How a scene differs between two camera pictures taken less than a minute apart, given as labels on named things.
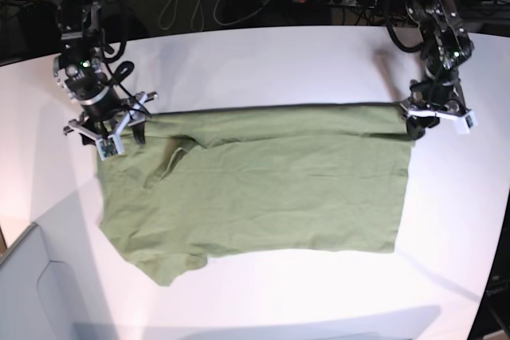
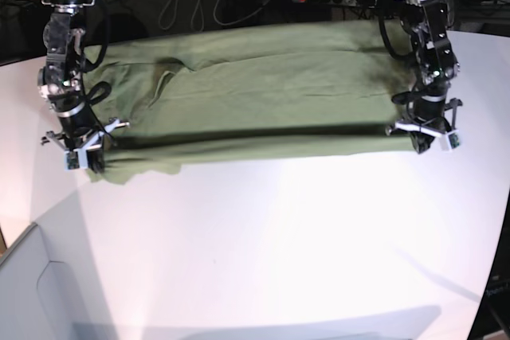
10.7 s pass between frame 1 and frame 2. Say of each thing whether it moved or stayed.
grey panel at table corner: stayed
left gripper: moved
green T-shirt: moved
